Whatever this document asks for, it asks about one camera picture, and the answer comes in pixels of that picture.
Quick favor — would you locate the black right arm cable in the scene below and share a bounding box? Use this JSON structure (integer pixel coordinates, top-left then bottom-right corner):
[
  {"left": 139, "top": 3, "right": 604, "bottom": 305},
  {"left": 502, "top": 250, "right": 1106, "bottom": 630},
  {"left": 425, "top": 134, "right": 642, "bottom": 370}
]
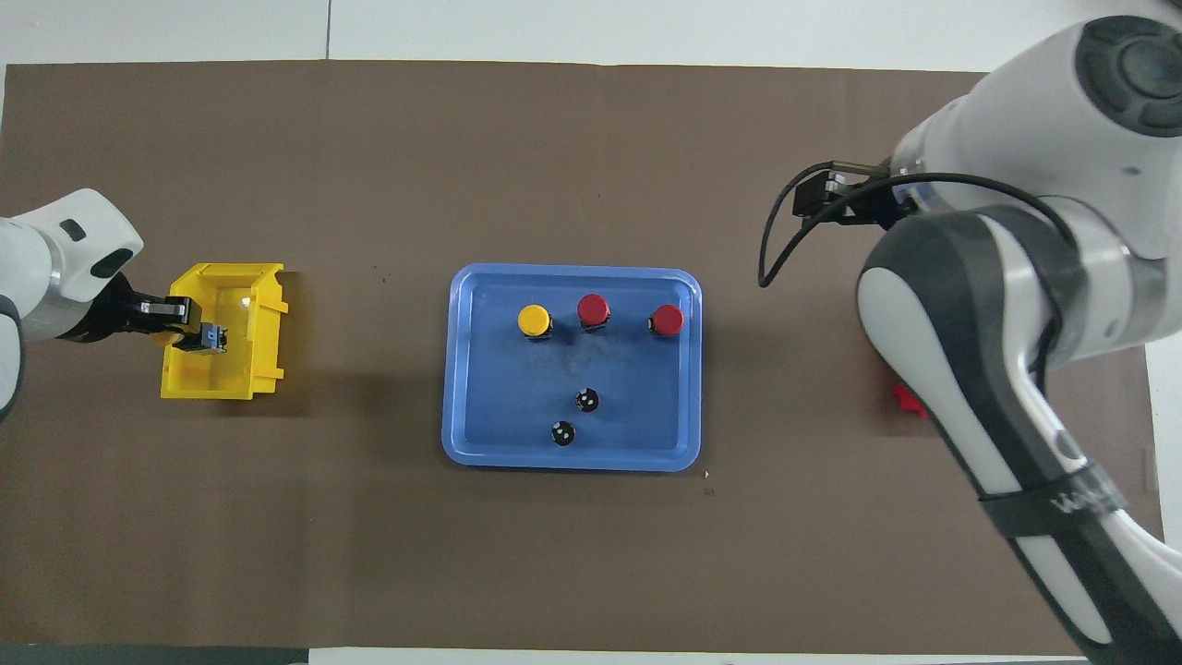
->
[{"left": 757, "top": 161, "right": 1083, "bottom": 289}]

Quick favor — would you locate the brown table mat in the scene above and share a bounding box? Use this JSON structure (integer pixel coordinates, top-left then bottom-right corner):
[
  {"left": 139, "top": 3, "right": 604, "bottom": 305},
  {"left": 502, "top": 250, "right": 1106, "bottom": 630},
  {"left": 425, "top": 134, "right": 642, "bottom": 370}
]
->
[{"left": 0, "top": 60, "right": 1172, "bottom": 657}]

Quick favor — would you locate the yellow plastic bin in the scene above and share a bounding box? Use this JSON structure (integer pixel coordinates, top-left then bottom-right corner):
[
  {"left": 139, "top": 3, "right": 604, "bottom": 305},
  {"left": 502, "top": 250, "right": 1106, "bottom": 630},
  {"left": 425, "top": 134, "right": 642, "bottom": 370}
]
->
[{"left": 161, "top": 262, "right": 289, "bottom": 401}]

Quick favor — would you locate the blue plastic tray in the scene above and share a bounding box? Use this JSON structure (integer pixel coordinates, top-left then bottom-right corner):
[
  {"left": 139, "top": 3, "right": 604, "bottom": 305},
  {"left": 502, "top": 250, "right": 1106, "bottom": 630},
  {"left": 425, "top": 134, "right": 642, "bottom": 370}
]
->
[{"left": 441, "top": 263, "right": 704, "bottom": 473}]

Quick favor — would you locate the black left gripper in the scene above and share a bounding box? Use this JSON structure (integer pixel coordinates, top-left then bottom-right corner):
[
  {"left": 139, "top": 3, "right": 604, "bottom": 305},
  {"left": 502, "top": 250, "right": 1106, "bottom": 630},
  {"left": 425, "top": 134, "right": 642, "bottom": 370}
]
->
[{"left": 86, "top": 274, "right": 208, "bottom": 355}]

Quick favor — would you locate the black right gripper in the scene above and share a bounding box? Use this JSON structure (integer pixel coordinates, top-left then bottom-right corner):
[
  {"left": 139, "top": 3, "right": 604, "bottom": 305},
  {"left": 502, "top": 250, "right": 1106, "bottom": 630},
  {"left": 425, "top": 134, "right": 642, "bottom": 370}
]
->
[{"left": 791, "top": 161, "right": 917, "bottom": 229}]

